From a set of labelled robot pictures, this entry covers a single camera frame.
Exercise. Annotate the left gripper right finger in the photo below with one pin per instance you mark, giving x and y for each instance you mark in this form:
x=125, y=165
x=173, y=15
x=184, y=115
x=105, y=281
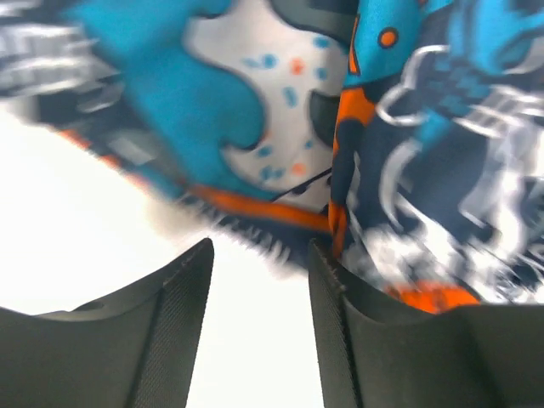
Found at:
x=374, y=351

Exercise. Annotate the colourful patterned shorts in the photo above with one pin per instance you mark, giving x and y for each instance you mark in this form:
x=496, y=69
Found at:
x=408, y=135

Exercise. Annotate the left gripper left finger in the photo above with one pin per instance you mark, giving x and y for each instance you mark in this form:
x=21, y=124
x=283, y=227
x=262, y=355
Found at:
x=135, y=347

